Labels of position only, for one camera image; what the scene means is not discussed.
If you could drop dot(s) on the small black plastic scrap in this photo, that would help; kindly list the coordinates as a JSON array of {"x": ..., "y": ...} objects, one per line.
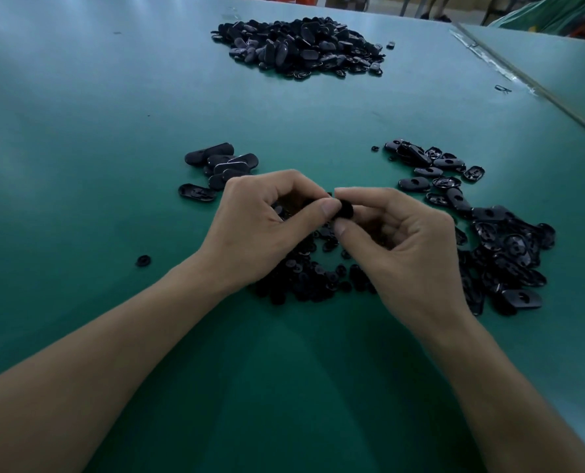
[{"x": 503, "y": 88}]

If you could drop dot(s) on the person's left forearm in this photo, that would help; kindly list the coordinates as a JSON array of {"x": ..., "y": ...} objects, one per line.
[{"x": 81, "y": 384}]

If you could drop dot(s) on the person's right hand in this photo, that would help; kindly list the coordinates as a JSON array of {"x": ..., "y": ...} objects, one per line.
[{"x": 416, "y": 266}]

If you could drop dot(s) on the pile of black oval shells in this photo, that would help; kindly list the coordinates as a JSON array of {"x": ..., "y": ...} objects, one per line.
[{"x": 505, "y": 261}]

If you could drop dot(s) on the person's left hand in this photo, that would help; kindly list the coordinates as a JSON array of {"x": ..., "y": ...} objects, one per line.
[{"x": 258, "y": 231}]

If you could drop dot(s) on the lone black ring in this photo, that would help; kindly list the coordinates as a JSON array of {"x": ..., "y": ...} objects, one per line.
[{"x": 144, "y": 261}]

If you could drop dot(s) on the pile of small black buttons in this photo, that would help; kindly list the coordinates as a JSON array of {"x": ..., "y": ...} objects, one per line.
[{"x": 302, "y": 280}]

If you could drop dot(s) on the small open cardboard box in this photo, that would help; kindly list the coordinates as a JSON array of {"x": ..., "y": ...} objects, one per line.
[{"x": 347, "y": 1}]

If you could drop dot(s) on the lone black oval shell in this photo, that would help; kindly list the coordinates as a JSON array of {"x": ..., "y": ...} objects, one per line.
[{"x": 196, "y": 192}]

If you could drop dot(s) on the person's right forearm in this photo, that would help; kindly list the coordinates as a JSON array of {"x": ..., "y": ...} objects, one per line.
[{"x": 519, "y": 409}]

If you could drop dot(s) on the green striped bag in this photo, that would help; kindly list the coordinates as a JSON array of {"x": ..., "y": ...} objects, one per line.
[{"x": 554, "y": 14}]

